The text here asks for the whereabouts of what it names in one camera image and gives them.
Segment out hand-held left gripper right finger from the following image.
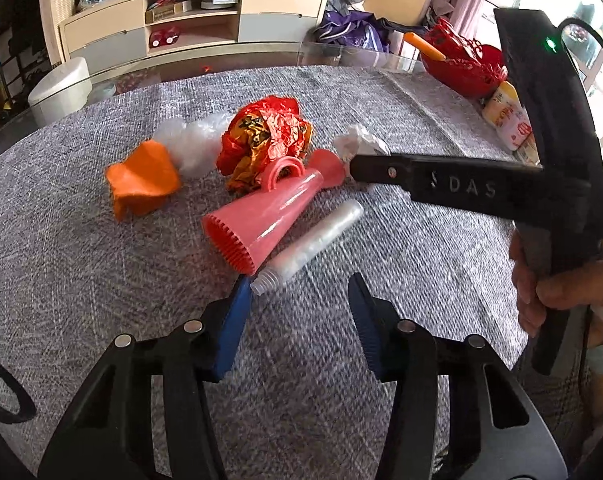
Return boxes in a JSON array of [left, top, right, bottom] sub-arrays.
[[348, 272, 568, 480]]

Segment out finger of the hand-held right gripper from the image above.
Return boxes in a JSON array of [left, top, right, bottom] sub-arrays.
[[349, 154, 415, 193]]

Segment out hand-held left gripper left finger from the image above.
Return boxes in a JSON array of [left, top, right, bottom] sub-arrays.
[[38, 276, 253, 480]]

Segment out white tissue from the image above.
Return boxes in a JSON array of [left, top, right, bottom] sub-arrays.
[[331, 124, 389, 161]]

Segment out clear plastic tube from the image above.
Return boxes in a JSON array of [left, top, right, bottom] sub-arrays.
[[250, 200, 365, 295]]

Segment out pink toy horn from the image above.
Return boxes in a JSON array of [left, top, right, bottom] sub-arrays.
[[202, 149, 346, 276]]

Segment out person's right hand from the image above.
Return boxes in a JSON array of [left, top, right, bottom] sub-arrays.
[[510, 234, 603, 341]]

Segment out white bottle pink label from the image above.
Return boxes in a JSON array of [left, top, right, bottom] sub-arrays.
[[501, 105, 539, 163]]

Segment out white bottle yellow cap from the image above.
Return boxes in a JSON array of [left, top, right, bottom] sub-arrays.
[[481, 81, 525, 133]]

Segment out red plastic basket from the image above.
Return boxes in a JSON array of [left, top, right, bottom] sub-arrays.
[[420, 17, 509, 100]]

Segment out red foil wrapper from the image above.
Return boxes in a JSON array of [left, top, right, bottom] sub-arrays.
[[216, 97, 313, 195]]

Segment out window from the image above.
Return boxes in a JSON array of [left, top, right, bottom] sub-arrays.
[[486, 0, 603, 151]]

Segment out grey woven table mat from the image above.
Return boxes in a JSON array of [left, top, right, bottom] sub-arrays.
[[0, 65, 587, 480]]

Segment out orange stick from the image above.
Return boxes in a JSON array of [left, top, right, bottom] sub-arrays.
[[404, 32, 447, 61]]

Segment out purple bag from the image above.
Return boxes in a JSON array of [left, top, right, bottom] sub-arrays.
[[314, 10, 389, 53]]

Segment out orange balloon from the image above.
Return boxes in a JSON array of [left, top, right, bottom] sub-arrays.
[[106, 140, 182, 222]]

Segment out beige grey television cabinet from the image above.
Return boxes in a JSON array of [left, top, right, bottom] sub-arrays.
[[58, 0, 329, 68]]

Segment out clear plastic bag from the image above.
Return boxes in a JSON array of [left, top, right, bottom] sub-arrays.
[[154, 112, 235, 178]]

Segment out red packets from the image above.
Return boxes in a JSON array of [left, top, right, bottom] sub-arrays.
[[148, 27, 181, 48]]

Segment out white round stool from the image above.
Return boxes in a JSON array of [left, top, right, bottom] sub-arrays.
[[28, 57, 92, 126]]

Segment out woven rattan panel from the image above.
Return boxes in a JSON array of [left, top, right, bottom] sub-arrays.
[[39, 0, 77, 66]]

